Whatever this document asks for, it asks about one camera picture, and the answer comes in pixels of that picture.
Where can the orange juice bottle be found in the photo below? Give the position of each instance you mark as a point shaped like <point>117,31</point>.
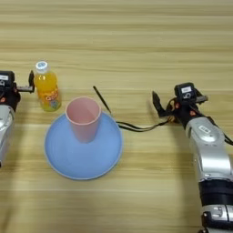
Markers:
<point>47,88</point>

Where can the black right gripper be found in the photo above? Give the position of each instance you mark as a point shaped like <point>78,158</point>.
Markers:
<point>186,110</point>

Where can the pink plastic cup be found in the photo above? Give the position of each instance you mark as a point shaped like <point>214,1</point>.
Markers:
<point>83,127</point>

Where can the blue round plate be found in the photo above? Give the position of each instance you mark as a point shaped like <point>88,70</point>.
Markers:
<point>82,160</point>

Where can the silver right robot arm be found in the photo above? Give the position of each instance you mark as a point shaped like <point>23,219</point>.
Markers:
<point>212,151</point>

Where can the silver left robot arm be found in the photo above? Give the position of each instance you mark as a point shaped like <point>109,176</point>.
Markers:
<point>4,130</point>

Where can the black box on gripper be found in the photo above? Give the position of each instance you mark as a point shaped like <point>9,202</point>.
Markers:
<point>6,79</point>
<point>185,91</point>

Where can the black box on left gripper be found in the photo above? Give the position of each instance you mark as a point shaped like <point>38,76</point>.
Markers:
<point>6,79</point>

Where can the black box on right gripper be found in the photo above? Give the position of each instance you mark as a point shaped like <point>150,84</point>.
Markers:
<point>185,91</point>

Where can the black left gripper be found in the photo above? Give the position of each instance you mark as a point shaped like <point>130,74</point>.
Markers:
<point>9,97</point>

